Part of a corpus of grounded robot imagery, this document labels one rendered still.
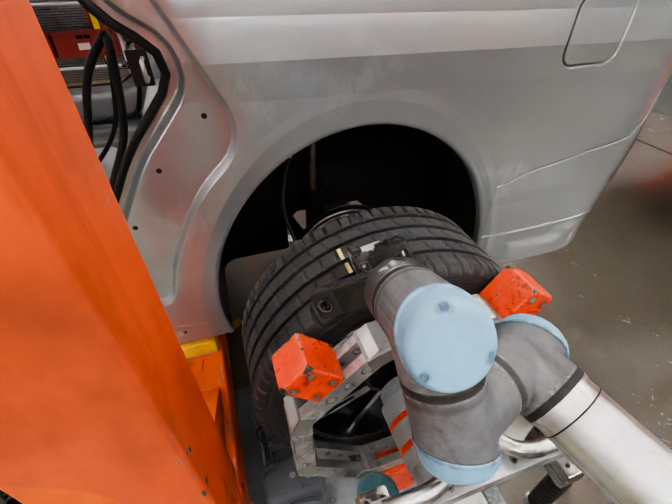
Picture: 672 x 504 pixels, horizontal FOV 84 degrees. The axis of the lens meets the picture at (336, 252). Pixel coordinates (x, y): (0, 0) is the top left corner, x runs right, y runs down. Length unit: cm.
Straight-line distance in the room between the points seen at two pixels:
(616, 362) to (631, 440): 188
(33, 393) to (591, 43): 118
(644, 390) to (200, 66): 224
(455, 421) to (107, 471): 36
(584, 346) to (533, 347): 187
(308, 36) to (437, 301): 57
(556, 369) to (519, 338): 5
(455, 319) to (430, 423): 12
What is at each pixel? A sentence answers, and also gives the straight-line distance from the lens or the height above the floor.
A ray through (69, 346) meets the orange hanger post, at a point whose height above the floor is 139.
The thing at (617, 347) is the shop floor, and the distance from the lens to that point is 248.
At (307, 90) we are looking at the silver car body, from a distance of 80.
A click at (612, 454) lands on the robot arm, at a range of 53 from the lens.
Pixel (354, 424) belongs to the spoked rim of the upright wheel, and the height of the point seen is 65.
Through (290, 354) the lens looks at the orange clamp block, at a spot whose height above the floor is 111.
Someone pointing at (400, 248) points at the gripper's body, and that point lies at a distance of 56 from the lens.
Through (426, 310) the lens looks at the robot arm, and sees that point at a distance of 34.
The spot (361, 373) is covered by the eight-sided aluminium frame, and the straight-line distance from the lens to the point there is 66.
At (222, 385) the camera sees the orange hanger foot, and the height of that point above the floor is 68.
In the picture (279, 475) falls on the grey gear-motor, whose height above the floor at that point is 40.
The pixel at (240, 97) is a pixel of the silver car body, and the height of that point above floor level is 140.
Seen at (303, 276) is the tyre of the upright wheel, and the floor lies 112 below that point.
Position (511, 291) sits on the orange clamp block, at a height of 114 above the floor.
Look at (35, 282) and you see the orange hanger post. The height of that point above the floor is 146.
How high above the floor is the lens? 163
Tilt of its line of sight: 40 degrees down
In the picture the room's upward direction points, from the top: straight up
